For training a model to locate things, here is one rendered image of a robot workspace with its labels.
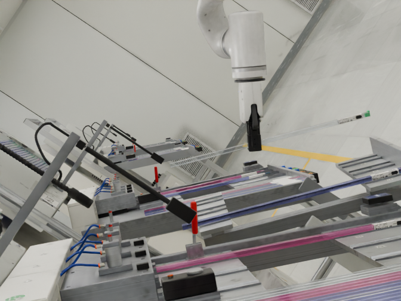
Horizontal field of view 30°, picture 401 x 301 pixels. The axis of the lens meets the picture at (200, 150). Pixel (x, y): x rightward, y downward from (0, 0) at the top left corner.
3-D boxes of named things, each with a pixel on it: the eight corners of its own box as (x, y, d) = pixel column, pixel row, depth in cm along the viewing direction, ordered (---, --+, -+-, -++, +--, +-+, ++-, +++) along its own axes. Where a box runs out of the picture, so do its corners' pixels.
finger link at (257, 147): (246, 124, 182) (248, 151, 183) (247, 125, 179) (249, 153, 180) (259, 123, 182) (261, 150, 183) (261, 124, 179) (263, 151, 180)
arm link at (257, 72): (230, 67, 185) (231, 79, 186) (233, 68, 177) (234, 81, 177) (264, 64, 186) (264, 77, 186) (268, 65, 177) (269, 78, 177)
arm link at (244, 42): (222, 68, 183) (246, 67, 175) (218, 13, 181) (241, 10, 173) (249, 65, 187) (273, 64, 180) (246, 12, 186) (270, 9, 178)
